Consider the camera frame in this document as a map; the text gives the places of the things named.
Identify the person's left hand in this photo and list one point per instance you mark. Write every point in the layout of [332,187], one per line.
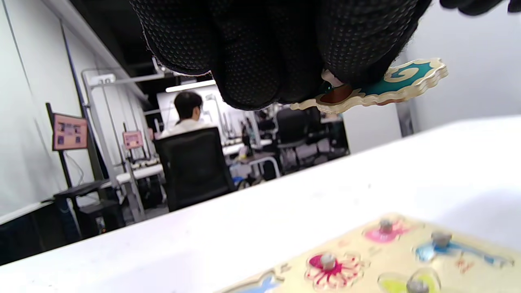
[264,44]

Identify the person's right hand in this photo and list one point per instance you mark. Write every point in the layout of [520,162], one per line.
[472,6]

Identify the wooden seahorse-shaped puzzle piece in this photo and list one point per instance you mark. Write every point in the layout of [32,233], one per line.
[399,85]

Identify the pink jellyfish puzzle piece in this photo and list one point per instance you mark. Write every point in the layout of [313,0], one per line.
[384,232]

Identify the wooden dolphin-shaped puzzle piece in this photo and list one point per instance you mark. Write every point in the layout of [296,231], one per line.
[447,246]

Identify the wooden puzzle frame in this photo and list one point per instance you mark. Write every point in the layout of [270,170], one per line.
[390,256]

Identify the white-framed rolling side table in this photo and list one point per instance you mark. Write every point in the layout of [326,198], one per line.
[260,160]

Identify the black mesh office chair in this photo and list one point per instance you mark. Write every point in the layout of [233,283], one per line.
[195,167]

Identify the small pink-screen monitor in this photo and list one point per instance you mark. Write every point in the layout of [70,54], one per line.
[133,139]

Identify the large pink-screen monitor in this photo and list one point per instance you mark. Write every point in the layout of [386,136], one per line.
[70,131]

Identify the black monitor stand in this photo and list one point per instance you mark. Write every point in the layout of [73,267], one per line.
[65,171]

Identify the black computer tower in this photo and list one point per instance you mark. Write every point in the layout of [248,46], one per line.
[101,215]

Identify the white metal frame rig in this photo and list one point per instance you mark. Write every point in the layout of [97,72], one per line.
[108,122]

